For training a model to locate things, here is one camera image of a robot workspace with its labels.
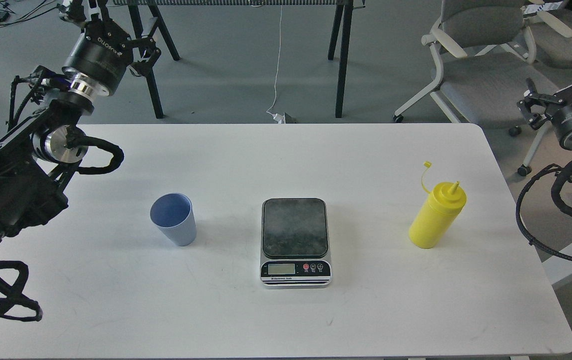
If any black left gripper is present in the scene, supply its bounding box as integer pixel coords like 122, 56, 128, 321
58, 0, 161, 96

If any yellow squeeze bottle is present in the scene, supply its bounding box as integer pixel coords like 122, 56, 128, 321
408, 161, 468, 249

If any blue plastic cup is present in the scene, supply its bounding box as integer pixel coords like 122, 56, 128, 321
149, 193, 197, 247

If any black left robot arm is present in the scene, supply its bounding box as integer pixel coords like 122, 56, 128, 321
0, 0, 179, 322

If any black digital kitchen scale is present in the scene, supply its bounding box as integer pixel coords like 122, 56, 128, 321
259, 198, 332, 289

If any grey office chair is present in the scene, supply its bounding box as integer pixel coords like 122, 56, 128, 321
523, 0, 572, 69
392, 0, 567, 177

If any black leg background table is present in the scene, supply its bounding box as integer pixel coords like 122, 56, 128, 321
98, 0, 373, 125

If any white hanging cable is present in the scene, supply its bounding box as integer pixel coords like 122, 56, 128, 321
266, 5, 296, 125

